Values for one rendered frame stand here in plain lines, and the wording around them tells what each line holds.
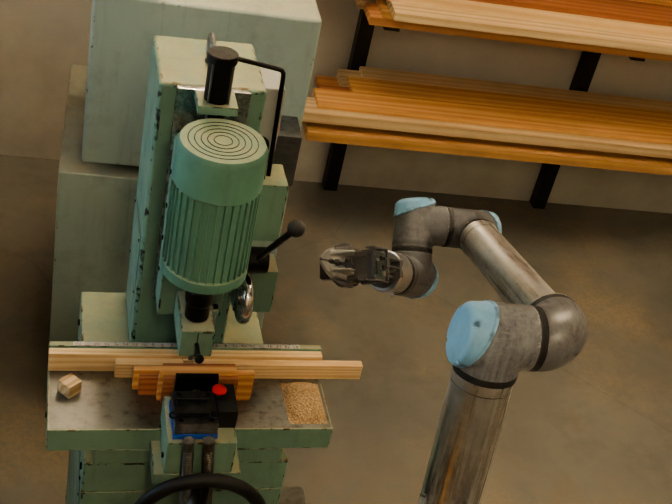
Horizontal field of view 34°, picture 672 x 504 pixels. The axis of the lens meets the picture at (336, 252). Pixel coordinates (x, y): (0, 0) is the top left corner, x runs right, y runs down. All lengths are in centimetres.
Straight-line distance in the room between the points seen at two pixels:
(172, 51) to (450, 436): 99
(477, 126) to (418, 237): 199
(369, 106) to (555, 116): 80
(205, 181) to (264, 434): 61
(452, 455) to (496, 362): 21
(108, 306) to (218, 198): 78
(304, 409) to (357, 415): 138
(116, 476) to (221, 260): 55
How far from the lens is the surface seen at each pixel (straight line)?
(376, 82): 441
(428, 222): 238
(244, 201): 206
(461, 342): 187
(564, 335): 190
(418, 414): 382
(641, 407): 423
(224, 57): 211
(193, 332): 228
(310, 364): 245
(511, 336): 186
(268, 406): 239
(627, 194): 535
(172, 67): 227
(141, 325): 256
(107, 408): 234
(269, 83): 236
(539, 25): 413
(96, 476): 240
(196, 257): 212
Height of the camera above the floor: 255
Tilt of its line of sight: 35 degrees down
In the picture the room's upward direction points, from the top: 13 degrees clockwise
